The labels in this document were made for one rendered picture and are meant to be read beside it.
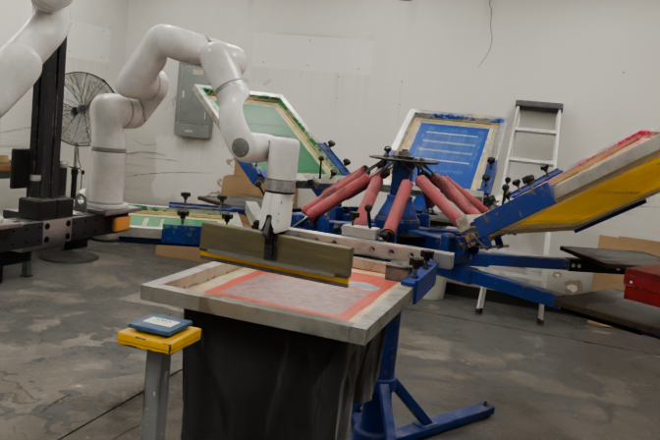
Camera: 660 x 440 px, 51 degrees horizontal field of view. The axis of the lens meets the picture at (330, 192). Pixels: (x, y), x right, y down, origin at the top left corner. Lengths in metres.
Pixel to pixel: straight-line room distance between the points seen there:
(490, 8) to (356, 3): 1.21
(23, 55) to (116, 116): 0.44
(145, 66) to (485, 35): 4.66
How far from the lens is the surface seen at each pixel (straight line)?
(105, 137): 2.00
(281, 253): 1.74
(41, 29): 1.71
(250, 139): 1.69
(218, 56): 1.80
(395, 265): 2.11
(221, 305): 1.70
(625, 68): 6.23
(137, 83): 1.95
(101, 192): 2.01
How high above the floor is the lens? 1.44
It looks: 6 degrees down
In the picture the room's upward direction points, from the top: 6 degrees clockwise
